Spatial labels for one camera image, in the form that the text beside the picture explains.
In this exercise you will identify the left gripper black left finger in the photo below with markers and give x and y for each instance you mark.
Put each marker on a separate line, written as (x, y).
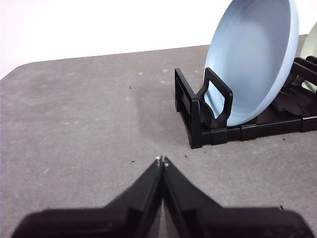
(111, 220)

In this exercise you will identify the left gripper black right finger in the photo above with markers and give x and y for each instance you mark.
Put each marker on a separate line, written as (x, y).
(210, 220)

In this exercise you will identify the blue round plate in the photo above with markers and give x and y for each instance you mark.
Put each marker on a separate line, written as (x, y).
(247, 62)

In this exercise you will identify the green round plate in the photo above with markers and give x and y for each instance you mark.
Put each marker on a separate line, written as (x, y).
(312, 44)

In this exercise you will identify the black plate rack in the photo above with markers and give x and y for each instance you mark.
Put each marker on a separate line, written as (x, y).
(223, 135)

